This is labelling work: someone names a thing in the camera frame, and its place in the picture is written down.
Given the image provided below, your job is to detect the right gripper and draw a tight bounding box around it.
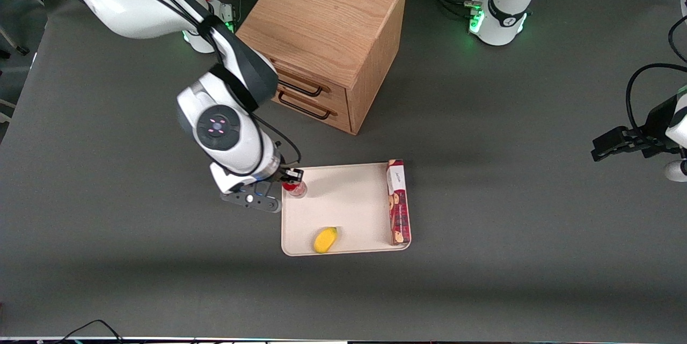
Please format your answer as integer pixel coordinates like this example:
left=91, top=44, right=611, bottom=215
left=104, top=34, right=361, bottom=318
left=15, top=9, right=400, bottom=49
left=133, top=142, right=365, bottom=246
left=209, top=160, right=305, bottom=195

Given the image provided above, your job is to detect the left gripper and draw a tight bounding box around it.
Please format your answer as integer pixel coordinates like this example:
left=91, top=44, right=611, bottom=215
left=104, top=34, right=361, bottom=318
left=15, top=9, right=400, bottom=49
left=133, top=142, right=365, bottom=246
left=591, top=97, right=679, bottom=163

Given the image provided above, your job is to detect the red coke bottle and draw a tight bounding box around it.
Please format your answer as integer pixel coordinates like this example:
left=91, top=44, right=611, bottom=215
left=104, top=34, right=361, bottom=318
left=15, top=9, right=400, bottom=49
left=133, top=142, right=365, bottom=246
left=283, top=180, right=308, bottom=199

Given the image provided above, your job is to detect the beige plastic tray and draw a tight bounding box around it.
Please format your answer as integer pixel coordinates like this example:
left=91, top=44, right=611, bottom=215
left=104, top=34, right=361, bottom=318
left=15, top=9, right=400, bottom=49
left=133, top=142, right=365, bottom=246
left=281, top=162, right=412, bottom=257

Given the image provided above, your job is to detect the wooden drawer front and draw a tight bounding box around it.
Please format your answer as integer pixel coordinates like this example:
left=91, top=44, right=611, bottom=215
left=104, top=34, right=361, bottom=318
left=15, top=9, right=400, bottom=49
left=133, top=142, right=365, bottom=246
left=271, top=89, right=352, bottom=135
left=268, top=57, right=350, bottom=114

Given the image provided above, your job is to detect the yellow mango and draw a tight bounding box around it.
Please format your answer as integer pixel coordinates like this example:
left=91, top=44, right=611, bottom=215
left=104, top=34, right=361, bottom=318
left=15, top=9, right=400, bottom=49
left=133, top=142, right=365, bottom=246
left=313, top=226, right=339, bottom=254

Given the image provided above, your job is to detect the red cookie box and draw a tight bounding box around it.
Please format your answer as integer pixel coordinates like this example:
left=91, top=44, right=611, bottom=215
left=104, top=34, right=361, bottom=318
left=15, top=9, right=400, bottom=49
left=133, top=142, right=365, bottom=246
left=386, top=159, right=412, bottom=246

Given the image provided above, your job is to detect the wooden drawer cabinet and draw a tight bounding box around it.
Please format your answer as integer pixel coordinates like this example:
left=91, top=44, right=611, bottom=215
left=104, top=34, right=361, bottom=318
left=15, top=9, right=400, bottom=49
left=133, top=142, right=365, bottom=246
left=235, top=0, right=408, bottom=136

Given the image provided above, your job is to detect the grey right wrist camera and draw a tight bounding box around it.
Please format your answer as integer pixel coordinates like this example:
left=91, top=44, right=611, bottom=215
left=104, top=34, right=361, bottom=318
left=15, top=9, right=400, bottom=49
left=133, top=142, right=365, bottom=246
left=220, top=183, right=283, bottom=214

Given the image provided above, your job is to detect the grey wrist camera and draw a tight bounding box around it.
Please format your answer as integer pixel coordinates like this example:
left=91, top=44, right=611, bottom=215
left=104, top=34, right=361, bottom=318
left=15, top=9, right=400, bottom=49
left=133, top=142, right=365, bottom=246
left=663, top=160, right=687, bottom=182
left=220, top=183, right=283, bottom=214

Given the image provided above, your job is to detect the black looped wrist cable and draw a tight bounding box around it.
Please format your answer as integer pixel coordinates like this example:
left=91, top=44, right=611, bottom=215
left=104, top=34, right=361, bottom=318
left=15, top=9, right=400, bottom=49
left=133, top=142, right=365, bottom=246
left=625, top=63, right=687, bottom=138

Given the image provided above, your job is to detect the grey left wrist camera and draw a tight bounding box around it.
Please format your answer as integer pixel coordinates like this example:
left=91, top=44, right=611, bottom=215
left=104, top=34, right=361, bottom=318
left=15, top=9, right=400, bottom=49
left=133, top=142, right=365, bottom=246
left=663, top=160, right=687, bottom=182

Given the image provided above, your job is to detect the black drawer handle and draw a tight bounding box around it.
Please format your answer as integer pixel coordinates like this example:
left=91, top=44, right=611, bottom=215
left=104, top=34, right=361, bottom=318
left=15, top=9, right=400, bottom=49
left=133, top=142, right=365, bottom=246
left=276, top=91, right=331, bottom=121
left=277, top=79, right=324, bottom=98

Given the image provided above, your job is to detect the black curved edge cable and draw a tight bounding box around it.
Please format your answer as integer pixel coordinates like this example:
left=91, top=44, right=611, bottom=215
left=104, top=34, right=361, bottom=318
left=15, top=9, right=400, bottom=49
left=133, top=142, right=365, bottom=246
left=668, top=14, right=687, bottom=63

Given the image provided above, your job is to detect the black cable at table edge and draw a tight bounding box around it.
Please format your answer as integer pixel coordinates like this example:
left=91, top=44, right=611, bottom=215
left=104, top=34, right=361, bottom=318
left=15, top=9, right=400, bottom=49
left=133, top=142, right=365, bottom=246
left=53, top=319, right=125, bottom=344

